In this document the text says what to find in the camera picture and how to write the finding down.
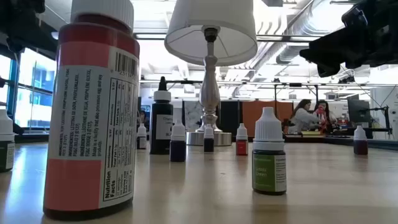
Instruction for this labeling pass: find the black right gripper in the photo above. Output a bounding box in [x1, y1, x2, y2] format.
[299, 0, 398, 78]

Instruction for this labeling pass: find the small red food coloring bottle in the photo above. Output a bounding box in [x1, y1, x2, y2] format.
[235, 123, 249, 156]

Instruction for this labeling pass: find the small green food coloring bottle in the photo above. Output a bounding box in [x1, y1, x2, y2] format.
[0, 108, 17, 173]
[251, 106, 287, 196]

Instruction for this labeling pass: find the large red food coloring bottle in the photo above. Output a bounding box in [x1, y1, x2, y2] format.
[42, 0, 141, 221]

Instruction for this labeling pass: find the small black food coloring bottle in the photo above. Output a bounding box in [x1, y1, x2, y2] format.
[203, 124, 215, 153]

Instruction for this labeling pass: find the small dark white-label bottle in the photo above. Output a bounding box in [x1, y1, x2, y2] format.
[136, 123, 148, 150]

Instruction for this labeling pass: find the tall black dropper bottle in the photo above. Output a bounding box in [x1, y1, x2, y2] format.
[149, 76, 174, 156]

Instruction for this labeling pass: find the small blue food coloring bottle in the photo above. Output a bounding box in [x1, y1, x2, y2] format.
[169, 119, 187, 163]

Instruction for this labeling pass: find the person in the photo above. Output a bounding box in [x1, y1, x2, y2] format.
[313, 99, 338, 134]
[287, 98, 321, 135]

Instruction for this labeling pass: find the black computer monitor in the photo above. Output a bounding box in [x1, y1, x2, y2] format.
[347, 98, 372, 124]

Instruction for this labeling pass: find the window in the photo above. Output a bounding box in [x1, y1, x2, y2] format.
[0, 48, 57, 130]

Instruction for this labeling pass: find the orange partition panel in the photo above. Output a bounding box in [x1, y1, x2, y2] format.
[242, 101, 294, 138]

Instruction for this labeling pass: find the black partition panel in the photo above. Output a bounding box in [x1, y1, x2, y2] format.
[217, 100, 241, 134]

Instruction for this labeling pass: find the white shade silver table lamp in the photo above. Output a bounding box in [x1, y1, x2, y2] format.
[164, 0, 258, 147]

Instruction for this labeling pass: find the silver ceiling duct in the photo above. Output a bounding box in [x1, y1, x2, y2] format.
[275, 0, 354, 65]

